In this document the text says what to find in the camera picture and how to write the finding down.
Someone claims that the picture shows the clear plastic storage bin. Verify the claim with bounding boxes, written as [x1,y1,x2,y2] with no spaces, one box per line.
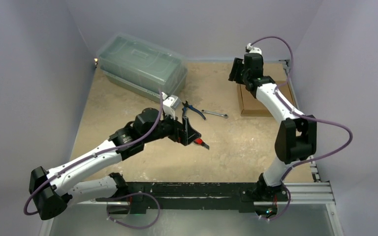
[96,33,188,102]

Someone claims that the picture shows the blue handled pliers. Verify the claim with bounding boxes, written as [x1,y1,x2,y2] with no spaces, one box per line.
[182,101,206,120]

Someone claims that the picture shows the red utility knife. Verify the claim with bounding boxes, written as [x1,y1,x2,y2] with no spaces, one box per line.
[193,138,210,150]

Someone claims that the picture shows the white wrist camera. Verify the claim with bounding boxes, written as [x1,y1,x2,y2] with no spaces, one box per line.
[161,92,181,120]
[245,43,262,55]

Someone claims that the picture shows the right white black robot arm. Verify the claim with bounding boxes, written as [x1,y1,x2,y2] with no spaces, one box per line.
[228,53,317,200]

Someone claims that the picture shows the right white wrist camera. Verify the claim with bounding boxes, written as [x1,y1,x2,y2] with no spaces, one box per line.
[245,43,262,55]

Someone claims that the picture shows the silver ratchet wrench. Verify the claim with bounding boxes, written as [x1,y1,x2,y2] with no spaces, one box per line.
[201,110,228,118]

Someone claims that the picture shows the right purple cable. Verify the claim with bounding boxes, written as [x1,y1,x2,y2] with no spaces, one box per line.
[250,35,354,183]

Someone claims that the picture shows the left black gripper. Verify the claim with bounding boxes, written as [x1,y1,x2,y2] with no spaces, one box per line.
[143,108,200,146]

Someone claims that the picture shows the brown cardboard express box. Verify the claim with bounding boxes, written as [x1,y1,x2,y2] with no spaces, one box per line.
[237,84,296,117]

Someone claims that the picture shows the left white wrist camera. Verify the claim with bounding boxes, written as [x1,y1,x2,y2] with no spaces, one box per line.
[161,92,181,120]

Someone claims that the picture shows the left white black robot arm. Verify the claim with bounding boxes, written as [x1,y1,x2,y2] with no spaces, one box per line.
[24,108,201,220]

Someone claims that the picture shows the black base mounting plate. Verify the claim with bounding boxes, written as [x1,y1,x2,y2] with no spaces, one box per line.
[96,182,288,215]

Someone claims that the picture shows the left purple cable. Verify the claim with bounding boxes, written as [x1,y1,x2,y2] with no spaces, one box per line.
[23,89,164,216]

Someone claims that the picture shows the purple cable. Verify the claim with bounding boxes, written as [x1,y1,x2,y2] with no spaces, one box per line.
[250,35,354,183]
[23,89,164,216]

